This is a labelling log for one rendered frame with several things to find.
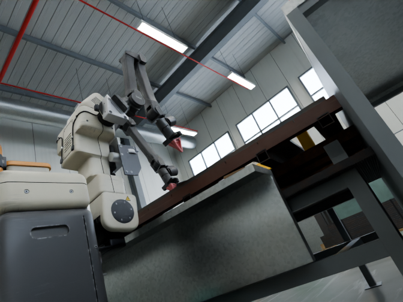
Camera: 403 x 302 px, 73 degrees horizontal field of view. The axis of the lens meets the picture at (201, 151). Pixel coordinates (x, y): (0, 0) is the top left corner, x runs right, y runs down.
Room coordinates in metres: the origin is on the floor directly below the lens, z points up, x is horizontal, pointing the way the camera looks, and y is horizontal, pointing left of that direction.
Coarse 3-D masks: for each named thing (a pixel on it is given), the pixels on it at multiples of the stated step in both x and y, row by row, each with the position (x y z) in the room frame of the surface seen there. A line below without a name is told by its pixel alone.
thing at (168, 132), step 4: (164, 128) 1.21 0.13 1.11; (168, 128) 1.22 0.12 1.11; (164, 132) 1.22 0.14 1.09; (168, 132) 1.22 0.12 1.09; (172, 132) 1.23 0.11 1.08; (176, 132) 1.22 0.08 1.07; (180, 132) 1.25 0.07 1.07; (164, 136) 1.24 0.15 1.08; (168, 136) 1.23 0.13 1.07; (172, 136) 1.23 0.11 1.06
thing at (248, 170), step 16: (240, 176) 0.99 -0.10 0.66; (256, 176) 1.14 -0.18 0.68; (208, 192) 1.06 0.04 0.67; (224, 192) 1.20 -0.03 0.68; (176, 208) 1.14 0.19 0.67; (192, 208) 1.25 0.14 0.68; (208, 208) 1.30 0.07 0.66; (160, 224) 1.32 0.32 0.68; (176, 224) 1.40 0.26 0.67; (128, 240) 1.29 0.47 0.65; (144, 240) 1.51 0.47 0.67; (112, 256) 1.63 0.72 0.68
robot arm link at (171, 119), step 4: (156, 108) 1.17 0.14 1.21; (160, 108) 1.19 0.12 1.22; (160, 112) 1.19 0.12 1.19; (160, 116) 1.20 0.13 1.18; (164, 116) 1.24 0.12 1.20; (168, 116) 1.26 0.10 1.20; (172, 116) 1.28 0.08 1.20; (156, 120) 1.22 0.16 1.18; (172, 120) 1.26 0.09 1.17; (172, 124) 1.27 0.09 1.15
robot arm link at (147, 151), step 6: (132, 120) 1.56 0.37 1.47; (132, 126) 1.56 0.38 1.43; (126, 132) 1.60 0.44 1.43; (132, 132) 1.56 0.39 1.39; (138, 132) 1.59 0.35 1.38; (132, 138) 1.59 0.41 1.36; (138, 138) 1.56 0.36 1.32; (138, 144) 1.58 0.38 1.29; (144, 144) 1.57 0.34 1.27; (144, 150) 1.57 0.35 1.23; (150, 150) 1.58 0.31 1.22; (150, 156) 1.56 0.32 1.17; (156, 156) 1.57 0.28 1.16; (150, 162) 1.59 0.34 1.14; (156, 162) 1.56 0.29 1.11; (156, 168) 1.59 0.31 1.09
